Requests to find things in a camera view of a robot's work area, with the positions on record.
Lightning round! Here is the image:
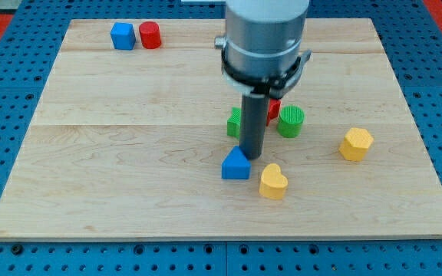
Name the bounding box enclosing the red star block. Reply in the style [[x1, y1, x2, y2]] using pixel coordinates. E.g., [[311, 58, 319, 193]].
[[266, 99, 281, 126]]

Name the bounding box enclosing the green star block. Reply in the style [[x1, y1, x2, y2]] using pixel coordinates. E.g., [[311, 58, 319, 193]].
[[226, 107, 241, 139]]

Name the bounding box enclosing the yellow heart block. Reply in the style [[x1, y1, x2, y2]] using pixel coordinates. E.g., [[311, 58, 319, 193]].
[[259, 163, 289, 200]]

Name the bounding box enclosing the blue cube block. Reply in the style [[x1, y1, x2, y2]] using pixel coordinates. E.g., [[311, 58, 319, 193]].
[[110, 22, 136, 51]]

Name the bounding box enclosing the green cylinder block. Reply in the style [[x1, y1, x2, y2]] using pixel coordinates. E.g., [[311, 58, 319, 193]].
[[277, 105, 305, 138]]

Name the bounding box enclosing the wooden board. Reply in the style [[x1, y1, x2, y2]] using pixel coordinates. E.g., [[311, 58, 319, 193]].
[[0, 18, 442, 242]]

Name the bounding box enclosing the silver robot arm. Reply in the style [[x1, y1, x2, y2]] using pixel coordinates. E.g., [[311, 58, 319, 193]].
[[215, 0, 312, 100]]

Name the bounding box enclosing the yellow hexagon block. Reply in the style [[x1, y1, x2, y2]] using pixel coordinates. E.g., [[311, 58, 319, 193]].
[[338, 127, 374, 162]]

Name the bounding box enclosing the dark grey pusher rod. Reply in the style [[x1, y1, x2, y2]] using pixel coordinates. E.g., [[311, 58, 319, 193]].
[[239, 96, 269, 159]]

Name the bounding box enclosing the red cylinder block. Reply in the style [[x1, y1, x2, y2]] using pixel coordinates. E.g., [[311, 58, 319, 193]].
[[139, 21, 162, 49]]

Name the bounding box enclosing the blue triangle block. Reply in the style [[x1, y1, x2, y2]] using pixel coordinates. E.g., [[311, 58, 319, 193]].
[[221, 146, 251, 179]]

